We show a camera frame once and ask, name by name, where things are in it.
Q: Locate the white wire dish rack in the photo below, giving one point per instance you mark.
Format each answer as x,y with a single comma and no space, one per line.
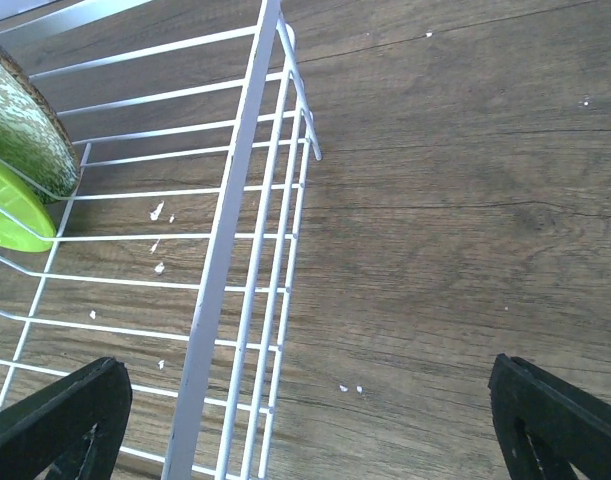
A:
176,253

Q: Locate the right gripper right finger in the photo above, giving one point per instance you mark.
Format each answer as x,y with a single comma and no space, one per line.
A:
546,427

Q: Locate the large speckled grey plate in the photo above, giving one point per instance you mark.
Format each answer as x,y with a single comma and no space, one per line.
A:
32,138

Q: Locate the lime green small plate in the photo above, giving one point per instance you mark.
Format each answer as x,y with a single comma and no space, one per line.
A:
25,224

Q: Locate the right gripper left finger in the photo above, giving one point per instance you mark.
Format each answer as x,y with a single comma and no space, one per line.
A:
71,429

